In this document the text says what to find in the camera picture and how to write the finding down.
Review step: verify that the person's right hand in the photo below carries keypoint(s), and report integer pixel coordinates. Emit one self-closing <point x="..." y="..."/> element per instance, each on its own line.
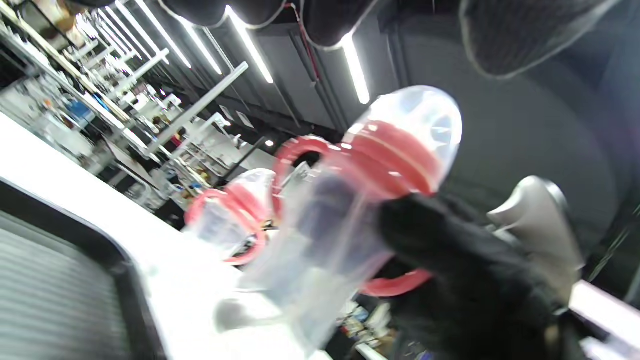
<point x="475" y="290"/>

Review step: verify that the person's left hand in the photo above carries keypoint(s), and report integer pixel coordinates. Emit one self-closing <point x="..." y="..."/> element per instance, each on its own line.
<point x="520" y="35"/>

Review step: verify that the row of ceiling light bars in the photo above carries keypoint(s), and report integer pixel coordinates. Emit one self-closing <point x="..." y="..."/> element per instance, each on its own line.
<point x="250" y="50"/>

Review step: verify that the clear baby bottle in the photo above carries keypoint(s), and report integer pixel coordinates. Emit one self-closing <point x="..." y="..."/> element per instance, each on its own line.
<point x="215" y="230"/>
<point x="325" y="240"/>

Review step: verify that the white metal frame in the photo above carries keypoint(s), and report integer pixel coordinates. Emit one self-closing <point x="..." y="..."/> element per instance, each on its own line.
<point x="210" y="92"/>

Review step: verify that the black grey hand controller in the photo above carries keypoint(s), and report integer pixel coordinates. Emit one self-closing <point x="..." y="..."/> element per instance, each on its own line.
<point x="540" y="225"/>

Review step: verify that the black plastic tray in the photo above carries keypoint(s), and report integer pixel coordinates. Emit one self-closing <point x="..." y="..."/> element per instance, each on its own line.
<point x="50" y="290"/>

